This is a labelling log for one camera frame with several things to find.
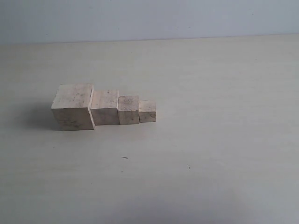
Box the smallest wooden cube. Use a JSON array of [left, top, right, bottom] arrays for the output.
[[139, 100, 156, 123]]

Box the third largest wooden cube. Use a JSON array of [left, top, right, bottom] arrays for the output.
[[118, 96, 140, 125]]

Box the second largest wooden cube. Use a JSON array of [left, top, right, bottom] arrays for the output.
[[91, 90, 120, 126]]

